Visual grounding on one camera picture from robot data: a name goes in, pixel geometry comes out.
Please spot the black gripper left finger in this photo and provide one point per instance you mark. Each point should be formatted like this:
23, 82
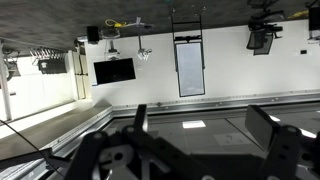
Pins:
100, 156

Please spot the small black box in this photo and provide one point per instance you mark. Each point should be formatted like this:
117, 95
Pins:
93, 34

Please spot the silver camera on pole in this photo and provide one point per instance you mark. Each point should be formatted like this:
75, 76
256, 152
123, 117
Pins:
144, 52

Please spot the black wall monitor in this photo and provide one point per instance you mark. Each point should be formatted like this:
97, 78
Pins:
114, 71

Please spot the black office chair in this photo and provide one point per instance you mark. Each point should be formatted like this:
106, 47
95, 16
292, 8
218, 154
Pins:
261, 41

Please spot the framed whiteboard on stand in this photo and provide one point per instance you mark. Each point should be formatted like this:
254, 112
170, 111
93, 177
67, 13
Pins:
190, 68

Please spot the black equipment box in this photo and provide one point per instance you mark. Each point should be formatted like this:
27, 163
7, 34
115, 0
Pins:
314, 18

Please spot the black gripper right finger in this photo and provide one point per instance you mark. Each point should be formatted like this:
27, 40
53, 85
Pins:
283, 153

